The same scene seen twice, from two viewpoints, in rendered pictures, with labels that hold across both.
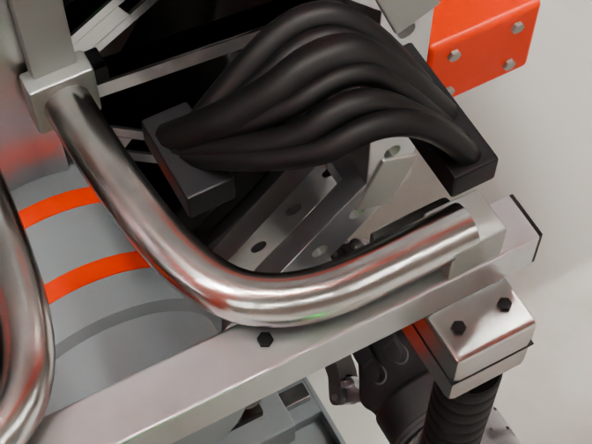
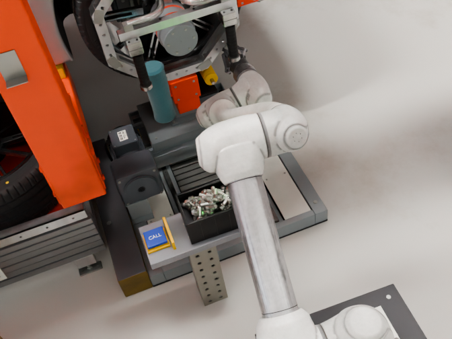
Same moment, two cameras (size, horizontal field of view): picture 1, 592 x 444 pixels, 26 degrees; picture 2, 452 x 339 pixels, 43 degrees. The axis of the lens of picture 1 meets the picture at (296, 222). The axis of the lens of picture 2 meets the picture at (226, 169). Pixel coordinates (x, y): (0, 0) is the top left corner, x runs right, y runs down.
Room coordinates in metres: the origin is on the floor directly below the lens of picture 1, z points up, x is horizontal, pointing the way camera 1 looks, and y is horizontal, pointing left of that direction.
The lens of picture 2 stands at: (-1.36, -0.46, 2.04)
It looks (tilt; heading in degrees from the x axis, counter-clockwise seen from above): 48 degrees down; 16
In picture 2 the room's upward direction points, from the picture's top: 10 degrees counter-clockwise
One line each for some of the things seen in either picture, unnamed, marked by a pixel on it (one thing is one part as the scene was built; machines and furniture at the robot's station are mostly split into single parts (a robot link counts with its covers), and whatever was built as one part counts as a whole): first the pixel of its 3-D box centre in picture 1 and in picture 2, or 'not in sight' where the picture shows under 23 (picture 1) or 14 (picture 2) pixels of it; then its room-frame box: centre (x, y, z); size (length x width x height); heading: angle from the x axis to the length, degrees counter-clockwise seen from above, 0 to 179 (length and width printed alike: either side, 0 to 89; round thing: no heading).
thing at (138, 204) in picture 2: not in sight; (133, 165); (0.19, 0.39, 0.26); 0.42 x 0.18 x 0.35; 28
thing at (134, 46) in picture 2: not in sight; (132, 42); (0.16, 0.22, 0.93); 0.09 x 0.05 x 0.05; 28
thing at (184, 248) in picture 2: not in sight; (203, 227); (-0.24, -0.02, 0.44); 0.43 x 0.17 x 0.03; 118
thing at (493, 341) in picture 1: (447, 296); (225, 13); (0.32, -0.08, 0.93); 0.09 x 0.05 x 0.05; 28
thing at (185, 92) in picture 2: not in sight; (181, 85); (0.46, 0.18, 0.48); 0.16 x 0.12 x 0.17; 28
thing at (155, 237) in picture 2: not in sight; (155, 238); (-0.32, 0.12, 0.47); 0.07 x 0.07 x 0.02; 28
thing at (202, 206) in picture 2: not in sight; (210, 209); (-0.22, -0.06, 0.51); 0.20 x 0.14 x 0.13; 117
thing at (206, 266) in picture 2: not in sight; (204, 264); (-0.26, 0.00, 0.21); 0.10 x 0.10 x 0.42; 28
